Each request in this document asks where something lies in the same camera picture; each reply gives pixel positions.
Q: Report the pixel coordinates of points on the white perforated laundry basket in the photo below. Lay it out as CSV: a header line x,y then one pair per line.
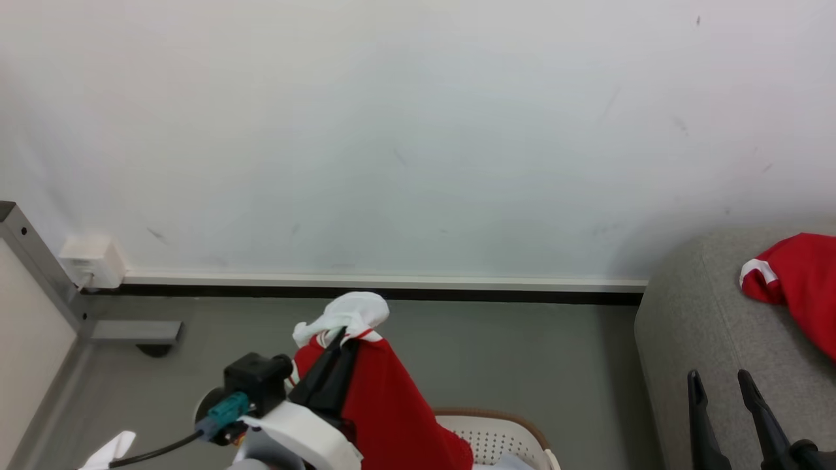
x,y
496,434

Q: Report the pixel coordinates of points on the small white cloth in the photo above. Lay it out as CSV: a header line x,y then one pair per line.
x,y
108,454

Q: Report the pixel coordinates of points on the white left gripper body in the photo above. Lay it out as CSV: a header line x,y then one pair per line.
x,y
313,437

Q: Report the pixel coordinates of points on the red and white garment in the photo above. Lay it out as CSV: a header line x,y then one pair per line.
x,y
385,405

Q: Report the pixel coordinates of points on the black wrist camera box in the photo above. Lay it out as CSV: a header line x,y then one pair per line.
x,y
258,378

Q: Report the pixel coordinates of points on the dark and white baseboard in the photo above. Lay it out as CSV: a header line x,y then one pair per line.
x,y
392,287

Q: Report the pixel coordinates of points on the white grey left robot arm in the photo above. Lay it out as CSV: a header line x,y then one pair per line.
x,y
261,458

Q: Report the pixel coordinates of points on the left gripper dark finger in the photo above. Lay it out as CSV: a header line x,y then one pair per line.
x,y
341,391
317,382

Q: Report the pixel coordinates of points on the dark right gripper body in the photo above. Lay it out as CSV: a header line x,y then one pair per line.
x,y
816,457

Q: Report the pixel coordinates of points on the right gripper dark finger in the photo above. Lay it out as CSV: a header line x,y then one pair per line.
x,y
704,431
771,431

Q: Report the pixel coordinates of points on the red garment white cuff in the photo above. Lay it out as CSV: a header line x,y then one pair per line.
x,y
803,281

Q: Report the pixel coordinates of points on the white wall socket box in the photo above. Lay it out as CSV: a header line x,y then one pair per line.
x,y
95,261

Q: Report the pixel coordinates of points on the beige panel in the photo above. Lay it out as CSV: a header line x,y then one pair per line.
x,y
29,326

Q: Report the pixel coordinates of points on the white clothing item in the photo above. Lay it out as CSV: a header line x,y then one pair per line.
x,y
506,463

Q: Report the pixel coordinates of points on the grey fabric sofa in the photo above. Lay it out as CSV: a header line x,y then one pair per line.
x,y
705,326

